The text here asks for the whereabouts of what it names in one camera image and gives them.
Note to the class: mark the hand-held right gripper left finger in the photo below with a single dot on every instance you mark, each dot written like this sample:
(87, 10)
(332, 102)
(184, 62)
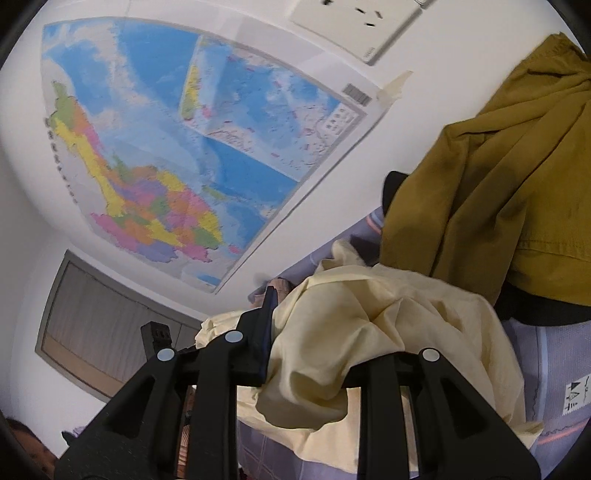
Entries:
(251, 350)

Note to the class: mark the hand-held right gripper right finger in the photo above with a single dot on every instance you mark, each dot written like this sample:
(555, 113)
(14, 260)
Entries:
(385, 401)

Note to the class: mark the cream garment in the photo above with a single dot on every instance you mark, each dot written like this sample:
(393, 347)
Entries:
(369, 314)

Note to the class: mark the grey wooden door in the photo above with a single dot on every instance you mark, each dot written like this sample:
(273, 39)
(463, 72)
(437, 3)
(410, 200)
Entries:
(92, 323)

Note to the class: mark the pink garment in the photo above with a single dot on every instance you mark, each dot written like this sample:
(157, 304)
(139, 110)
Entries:
(282, 288)

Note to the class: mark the purple plaid blanket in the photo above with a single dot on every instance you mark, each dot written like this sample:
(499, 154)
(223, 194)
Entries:
(540, 369)

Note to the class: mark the person's head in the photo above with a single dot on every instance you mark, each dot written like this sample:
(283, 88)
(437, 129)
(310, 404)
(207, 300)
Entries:
(32, 450)

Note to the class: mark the black garment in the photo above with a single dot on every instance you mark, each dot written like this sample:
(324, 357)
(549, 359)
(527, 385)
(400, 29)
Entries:
(545, 309)

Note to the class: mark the white blanket label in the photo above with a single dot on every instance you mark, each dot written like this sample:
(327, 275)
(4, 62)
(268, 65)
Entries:
(577, 394)

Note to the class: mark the mustard garment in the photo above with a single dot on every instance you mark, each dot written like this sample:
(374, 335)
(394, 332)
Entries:
(485, 184)

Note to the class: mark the masking tape piece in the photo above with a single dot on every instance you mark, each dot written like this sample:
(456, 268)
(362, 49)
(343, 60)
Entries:
(392, 87)

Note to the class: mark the colourful wall map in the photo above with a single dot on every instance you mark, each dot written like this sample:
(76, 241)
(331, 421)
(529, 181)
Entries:
(184, 161)

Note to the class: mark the white wall socket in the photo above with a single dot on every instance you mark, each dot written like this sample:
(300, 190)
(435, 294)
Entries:
(355, 23)

